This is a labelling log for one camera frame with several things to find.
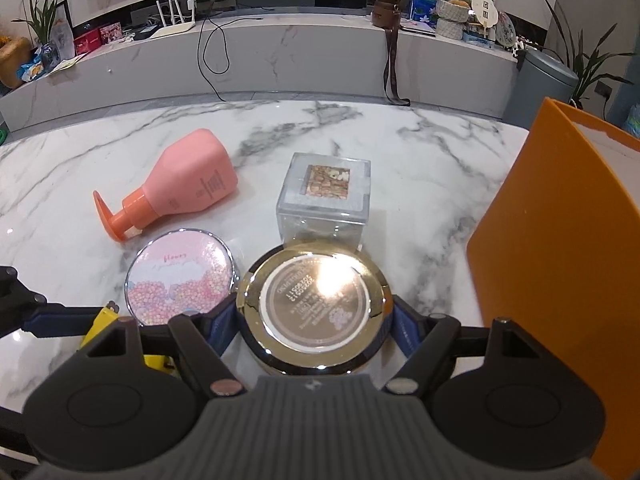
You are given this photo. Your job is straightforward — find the grey woven basket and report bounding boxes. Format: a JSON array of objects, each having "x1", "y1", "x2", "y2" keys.
[
  {"x1": 435, "y1": 0, "x2": 472, "y2": 22},
  {"x1": 436, "y1": 19, "x2": 468, "y2": 41}
]

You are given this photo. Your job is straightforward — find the pink floral round compact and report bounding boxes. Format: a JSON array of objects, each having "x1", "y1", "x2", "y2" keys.
[{"x1": 124, "y1": 229, "x2": 241, "y2": 328}]

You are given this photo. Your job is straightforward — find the pink pump bottle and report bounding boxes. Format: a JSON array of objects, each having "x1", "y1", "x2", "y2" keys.
[{"x1": 92, "y1": 128, "x2": 238, "y2": 242}]

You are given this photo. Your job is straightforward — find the long-leaf potted plant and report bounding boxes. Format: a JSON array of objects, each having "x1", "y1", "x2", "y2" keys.
[{"x1": 542, "y1": 0, "x2": 636, "y2": 111}]

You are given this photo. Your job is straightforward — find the brown wicker basket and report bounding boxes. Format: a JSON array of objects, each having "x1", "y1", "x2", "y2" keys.
[{"x1": 0, "y1": 36, "x2": 33, "y2": 90}]

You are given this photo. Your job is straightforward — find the blue snack packet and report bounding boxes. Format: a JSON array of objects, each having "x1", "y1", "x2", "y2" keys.
[{"x1": 19, "y1": 55, "x2": 48, "y2": 81}]

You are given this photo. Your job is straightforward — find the gold round compact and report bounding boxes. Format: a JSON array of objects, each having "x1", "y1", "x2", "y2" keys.
[{"x1": 235, "y1": 240, "x2": 396, "y2": 378}]

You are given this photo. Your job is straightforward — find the white router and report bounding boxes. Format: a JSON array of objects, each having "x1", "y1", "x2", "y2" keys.
[{"x1": 149, "y1": 0, "x2": 198, "y2": 40}]

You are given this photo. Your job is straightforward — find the white hand fan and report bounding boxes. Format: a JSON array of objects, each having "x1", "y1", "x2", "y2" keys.
[{"x1": 470, "y1": 0, "x2": 501, "y2": 43}]

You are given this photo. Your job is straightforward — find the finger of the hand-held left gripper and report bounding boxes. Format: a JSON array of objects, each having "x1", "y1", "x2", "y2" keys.
[{"x1": 0, "y1": 266, "x2": 121, "y2": 338}]

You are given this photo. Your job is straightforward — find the patterned round fan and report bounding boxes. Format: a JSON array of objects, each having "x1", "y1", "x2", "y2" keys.
[{"x1": 495, "y1": 12, "x2": 517, "y2": 47}]

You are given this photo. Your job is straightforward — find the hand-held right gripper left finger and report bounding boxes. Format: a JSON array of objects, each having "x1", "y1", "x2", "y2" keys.
[{"x1": 77, "y1": 292, "x2": 248, "y2": 397}]

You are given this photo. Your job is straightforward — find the slim-leaf potted plant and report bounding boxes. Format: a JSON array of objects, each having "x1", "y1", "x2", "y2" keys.
[{"x1": 12, "y1": 0, "x2": 68, "y2": 46}]

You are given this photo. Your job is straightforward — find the clear cube box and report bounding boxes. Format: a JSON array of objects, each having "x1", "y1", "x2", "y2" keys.
[{"x1": 276, "y1": 152, "x2": 373, "y2": 251}]

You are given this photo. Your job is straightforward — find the brown leather bag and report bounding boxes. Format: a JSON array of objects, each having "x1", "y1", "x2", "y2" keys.
[{"x1": 371, "y1": 0, "x2": 412, "y2": 107}]

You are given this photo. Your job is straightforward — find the black picture frame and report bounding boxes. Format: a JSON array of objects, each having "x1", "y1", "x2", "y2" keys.
[{"x1": 47, "y1": 0, "x2": 76, "y2": 61}]

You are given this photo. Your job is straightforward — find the orange cardboard box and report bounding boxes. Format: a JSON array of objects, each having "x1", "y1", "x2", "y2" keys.
[{"x1": 465, "y1": 97, "x2": 640, "y2": 480}]

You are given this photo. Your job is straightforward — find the grey trash bin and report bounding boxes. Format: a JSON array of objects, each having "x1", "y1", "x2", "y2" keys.
[{"x1": 504, "y1": 47, "x2": 580, "y2": 123}]

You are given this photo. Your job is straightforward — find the black cable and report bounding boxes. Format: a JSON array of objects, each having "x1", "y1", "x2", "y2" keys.
[{"x1": 197, "y1": 12, "x2": 263, "y2": 103}]

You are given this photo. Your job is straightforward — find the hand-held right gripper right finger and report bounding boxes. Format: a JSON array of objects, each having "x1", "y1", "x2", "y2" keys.
[{"x1": 382, "y1": 295, "x2": 551, "y2": 396}]

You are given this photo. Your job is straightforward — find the paper sheets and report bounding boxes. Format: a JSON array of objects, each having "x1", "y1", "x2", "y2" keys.
[{"x1": 47, "y1": 55, "x2": 81, "y2": 76}]

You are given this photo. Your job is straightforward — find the red box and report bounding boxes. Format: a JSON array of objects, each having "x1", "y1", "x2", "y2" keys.
[{"x1": 74, "y1": 29, "x2": 103, "y2": 56}]

